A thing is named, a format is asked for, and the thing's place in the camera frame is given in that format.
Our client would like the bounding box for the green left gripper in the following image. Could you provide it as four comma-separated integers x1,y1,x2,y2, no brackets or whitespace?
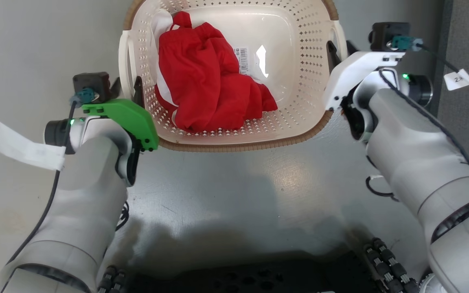
81,76,160,152

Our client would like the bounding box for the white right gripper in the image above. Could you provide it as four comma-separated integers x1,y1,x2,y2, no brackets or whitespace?
323,39,406,113

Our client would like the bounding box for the cream perforated laundry basket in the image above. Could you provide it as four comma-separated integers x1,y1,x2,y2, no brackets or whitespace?
118,0,348,153

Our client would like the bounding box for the white garment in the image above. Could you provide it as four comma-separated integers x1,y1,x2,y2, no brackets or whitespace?
151,8,179,125

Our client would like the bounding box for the red garment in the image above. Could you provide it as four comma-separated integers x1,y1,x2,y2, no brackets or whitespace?
154,11,279,133

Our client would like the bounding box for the barcode sticker label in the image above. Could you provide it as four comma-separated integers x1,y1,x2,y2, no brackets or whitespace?
232,46,250,76

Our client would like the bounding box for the black roller wheel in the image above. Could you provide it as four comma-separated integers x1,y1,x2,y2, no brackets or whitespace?
362,237,421,293
96,265,128,293

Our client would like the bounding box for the black right camera cable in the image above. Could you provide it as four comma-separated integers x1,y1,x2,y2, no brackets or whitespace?
388,35,469,107

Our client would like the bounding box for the black camera cable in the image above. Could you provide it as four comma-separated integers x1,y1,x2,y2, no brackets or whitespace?
388,35,469,107
0,89,97,293

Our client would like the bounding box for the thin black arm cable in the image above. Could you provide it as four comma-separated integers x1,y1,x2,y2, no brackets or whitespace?
378,68,469,168

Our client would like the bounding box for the white paper cable tag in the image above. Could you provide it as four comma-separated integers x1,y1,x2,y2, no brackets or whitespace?
0,120,67,172

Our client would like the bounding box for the white written cable tag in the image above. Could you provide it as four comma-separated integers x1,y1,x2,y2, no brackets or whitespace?
443,69,469,91

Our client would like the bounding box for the black left camera cable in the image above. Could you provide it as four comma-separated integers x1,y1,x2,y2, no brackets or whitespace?
0,89,97,293

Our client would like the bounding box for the black cable loop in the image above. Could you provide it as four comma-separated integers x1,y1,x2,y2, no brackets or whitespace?
365,175,401,203
114,201,130,233

